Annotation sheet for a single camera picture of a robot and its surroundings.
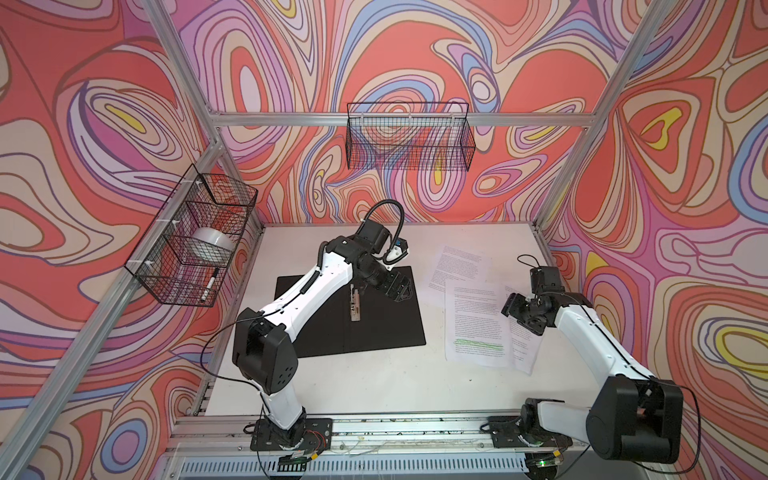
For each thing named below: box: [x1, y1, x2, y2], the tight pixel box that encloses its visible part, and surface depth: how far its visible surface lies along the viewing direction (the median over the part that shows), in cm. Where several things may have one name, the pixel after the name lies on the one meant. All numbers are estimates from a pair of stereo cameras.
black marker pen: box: [201, 267, 219, 302], surface depth 73 cm
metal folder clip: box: [350, 283, 361, 321], surface depth 98 cm
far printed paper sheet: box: [428, 245, 493, 293], surface depth 109 cm
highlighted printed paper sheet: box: [444, 280, 512, 368], surface depth 93 cm
